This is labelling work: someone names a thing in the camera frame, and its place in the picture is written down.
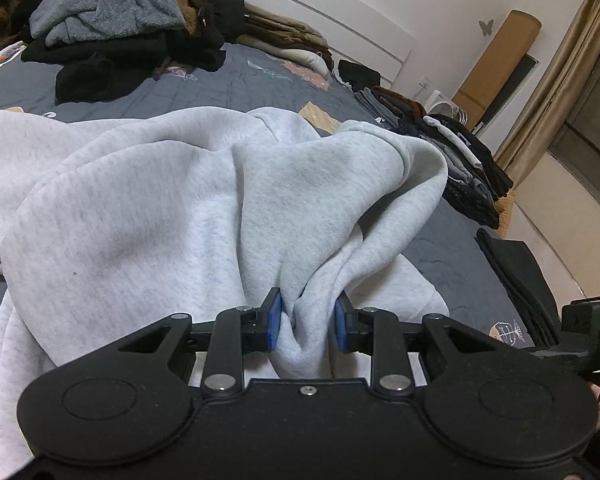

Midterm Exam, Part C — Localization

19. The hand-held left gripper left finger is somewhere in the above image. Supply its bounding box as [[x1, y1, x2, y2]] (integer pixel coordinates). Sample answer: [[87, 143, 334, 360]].
[[115, 287, 284, 399]]

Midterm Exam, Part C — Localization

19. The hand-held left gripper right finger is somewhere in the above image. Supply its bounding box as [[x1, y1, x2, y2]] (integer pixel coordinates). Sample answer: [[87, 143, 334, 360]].
[[332, 291, 502, 399]]

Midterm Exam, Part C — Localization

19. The light grey hoodie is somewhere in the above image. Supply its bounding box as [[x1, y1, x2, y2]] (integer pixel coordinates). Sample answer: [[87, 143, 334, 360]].
[[0, 105, 452, 472]]

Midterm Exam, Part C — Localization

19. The stack of folded clothes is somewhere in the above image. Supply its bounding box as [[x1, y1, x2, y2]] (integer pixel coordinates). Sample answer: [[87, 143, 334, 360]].
[[355, 87, 514, 229]]

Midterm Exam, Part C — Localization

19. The pile of dark clothes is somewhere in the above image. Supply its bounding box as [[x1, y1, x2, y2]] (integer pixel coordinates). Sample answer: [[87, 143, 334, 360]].
[[157, 0, 247, 44]]

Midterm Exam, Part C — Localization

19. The large black folded garment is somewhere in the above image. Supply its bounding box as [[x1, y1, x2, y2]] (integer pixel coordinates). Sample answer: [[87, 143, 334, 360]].
[[475, 227, 567, 349]]

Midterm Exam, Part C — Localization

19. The grey printed quilt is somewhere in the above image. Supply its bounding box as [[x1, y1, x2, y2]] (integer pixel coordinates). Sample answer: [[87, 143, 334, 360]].
[[0, 42, 546, 411]]

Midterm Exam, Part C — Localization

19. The white fan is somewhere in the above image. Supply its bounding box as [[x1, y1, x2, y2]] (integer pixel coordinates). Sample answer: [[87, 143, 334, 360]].
[[425, 90, 469, 124]]

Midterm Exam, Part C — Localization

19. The small black folded garment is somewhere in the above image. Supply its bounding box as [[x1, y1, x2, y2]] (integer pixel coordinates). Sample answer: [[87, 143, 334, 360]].
[[337, 59, 382, 93]]

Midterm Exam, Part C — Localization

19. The beige curtain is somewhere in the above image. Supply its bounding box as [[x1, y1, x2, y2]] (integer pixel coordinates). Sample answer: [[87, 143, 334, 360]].
[[495, 0, 600, 177]]

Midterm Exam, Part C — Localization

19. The white pillow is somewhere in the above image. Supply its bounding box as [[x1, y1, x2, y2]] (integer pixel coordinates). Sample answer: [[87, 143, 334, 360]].
[[275, 47, 332, 77]]

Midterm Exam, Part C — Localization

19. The tall cardboard roll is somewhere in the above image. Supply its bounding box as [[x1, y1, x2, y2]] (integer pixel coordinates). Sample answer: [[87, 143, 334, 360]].
[[452, 10, 542, 132]]

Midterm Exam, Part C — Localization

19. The black garment pile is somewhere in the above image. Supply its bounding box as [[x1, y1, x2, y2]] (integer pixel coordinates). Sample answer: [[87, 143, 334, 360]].
[[22, 30, 227, 104]]

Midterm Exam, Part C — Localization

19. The brown garment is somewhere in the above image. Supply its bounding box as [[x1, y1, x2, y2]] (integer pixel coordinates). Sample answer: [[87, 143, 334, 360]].
[[167, 0, 202, 32]]

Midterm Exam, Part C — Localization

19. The grey fleece garment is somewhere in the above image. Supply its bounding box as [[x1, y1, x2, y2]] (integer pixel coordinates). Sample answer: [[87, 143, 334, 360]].
[[30, 0, 187, 49]]

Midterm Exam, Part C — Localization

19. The dark brown fleece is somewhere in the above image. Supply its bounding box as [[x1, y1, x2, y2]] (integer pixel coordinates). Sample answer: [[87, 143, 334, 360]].
[[0, 0, 37, 62]]

